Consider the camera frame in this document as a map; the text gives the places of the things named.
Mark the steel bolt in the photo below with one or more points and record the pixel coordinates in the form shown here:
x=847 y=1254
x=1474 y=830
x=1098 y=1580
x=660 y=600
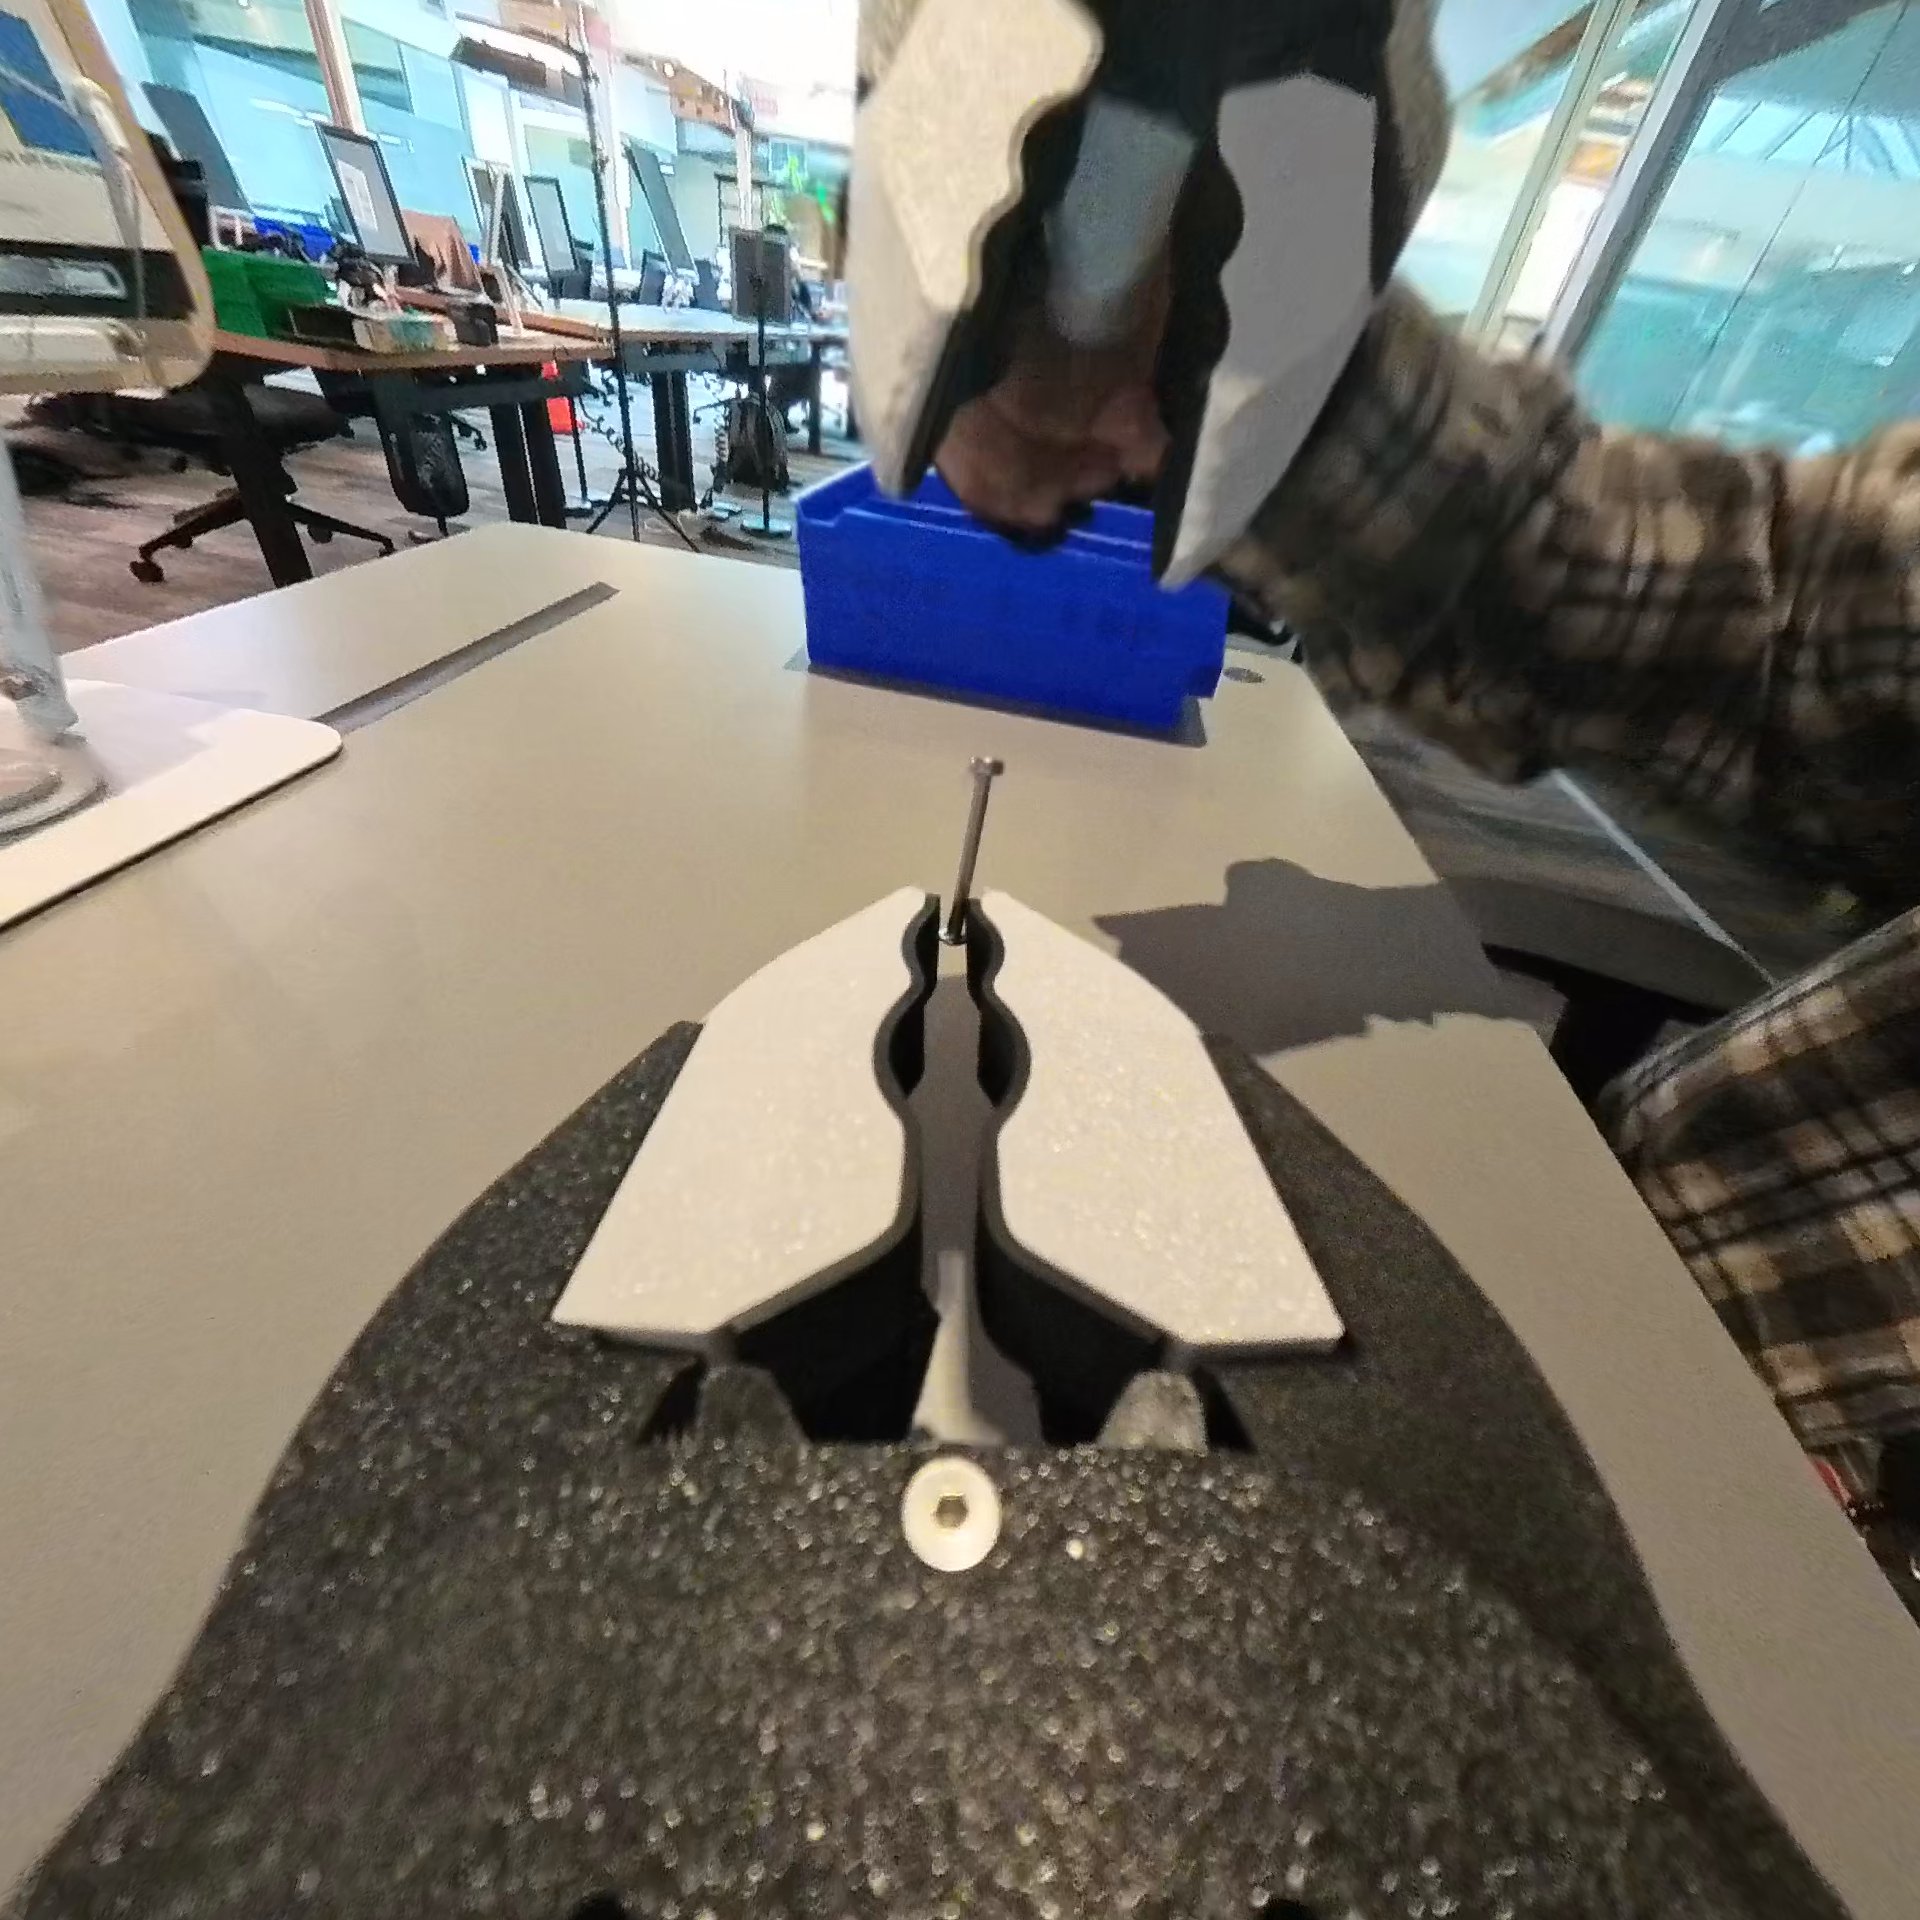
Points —
x=972 y=840

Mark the green storage bins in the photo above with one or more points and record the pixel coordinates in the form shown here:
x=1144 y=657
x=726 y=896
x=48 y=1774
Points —
x=254 y=294

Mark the small steel nut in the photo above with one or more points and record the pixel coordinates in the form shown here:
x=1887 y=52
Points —
x=954 y=921

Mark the white document stand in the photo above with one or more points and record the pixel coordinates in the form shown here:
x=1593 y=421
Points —
x=181 y=780

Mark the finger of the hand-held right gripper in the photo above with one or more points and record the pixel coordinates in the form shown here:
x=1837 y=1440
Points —
x=1306 y=270
x=932 y=182

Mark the person's right hand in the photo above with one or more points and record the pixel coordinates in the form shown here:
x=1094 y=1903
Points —
x=1066 y=434

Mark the blue plastic parts bin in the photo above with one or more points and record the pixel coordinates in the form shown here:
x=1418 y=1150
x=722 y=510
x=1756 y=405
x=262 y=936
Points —
x=1020 y=629

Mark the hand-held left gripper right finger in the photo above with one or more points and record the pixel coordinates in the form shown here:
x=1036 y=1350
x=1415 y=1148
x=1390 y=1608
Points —
x=1170 y=1184

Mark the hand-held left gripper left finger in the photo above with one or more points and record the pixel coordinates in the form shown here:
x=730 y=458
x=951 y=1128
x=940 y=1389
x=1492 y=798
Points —
x=750 y=1170

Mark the black upright monitor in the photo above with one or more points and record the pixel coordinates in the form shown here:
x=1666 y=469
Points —
x=365 y=196

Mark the long wooden desk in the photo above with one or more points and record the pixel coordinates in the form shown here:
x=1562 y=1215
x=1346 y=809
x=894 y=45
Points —
x=452 y=359

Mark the dark backpack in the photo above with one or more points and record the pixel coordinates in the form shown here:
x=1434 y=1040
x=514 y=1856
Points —
x=750 y=442

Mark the black monitor on pole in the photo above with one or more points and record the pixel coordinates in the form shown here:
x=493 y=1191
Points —
x=762 y=270

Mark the tripod light stand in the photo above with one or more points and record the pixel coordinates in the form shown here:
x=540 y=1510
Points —
x=623 y=376

